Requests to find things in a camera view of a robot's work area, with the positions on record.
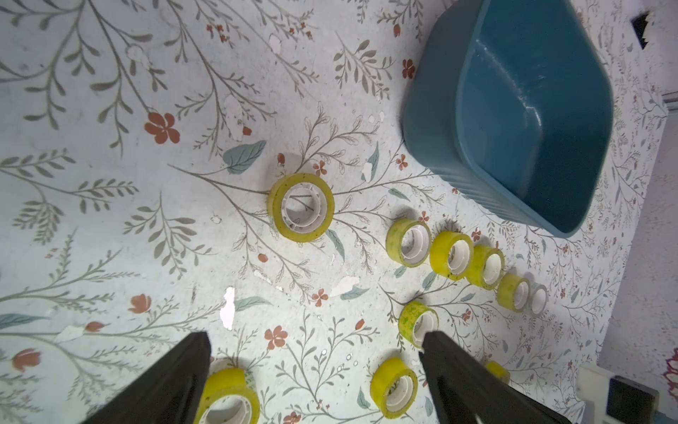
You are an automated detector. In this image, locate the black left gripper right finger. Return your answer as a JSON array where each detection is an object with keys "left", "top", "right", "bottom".
[{"left": 420, "top": 331, "right": 569, "bottom": 424}]

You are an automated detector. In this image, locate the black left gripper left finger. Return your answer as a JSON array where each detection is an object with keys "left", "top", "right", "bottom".
[{"left": 85, "top": 332, "right": 211, "bottom": 423}]

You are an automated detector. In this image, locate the clear transparent tape roll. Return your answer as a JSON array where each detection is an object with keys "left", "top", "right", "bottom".
[{"left": 526, "top": 283, "right": 548, "bottom": 317}]

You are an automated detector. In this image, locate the green patterned tape roll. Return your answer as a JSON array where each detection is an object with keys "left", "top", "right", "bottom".
[{"left": 398, "top": 301, "right": 440, "bottom": 350}]

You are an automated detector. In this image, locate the large yellow tape roll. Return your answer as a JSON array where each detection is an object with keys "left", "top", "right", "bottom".
[{"left": 267, "top": 173, "right": 335, "bottom": 243}]

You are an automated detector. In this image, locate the teal plastic storage box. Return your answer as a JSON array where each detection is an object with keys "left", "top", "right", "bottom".
[{"left": 402, "top": 1, "right": 614, "bottom": 238}]

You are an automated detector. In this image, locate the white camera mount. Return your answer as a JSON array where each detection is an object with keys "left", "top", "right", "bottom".
[{"left": 577, "top": 363, "right": 660, "bottom": 424}]

